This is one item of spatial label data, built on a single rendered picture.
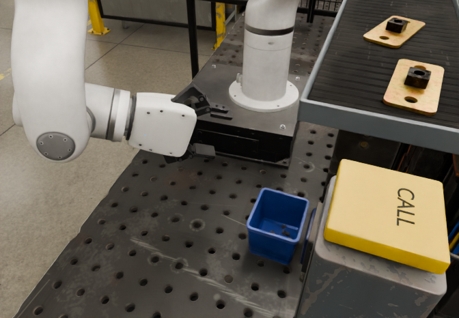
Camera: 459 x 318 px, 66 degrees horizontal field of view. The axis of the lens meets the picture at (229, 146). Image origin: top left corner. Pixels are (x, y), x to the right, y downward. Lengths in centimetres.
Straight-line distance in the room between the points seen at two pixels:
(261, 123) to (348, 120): 60
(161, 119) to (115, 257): 32
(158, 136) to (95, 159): 152
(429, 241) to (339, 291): 6
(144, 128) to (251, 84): 41
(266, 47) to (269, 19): 7
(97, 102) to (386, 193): 44
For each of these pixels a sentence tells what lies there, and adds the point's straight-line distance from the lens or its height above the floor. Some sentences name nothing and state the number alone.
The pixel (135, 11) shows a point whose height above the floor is 24.
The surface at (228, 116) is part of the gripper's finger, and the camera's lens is 60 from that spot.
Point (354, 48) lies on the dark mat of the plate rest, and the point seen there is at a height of 116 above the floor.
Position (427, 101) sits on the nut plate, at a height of 116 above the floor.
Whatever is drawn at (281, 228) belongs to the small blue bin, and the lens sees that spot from 77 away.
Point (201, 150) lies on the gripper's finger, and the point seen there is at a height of 89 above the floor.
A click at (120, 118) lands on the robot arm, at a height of 100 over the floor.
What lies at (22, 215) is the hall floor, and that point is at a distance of 195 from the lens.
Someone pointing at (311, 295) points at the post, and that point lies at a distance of 24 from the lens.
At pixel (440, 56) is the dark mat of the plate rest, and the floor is 116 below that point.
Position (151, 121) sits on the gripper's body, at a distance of 57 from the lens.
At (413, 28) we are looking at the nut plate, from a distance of 45.
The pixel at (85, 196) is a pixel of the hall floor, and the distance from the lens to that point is 191.
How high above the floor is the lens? 131
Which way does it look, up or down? 40 degrees down
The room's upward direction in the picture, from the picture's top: straight up
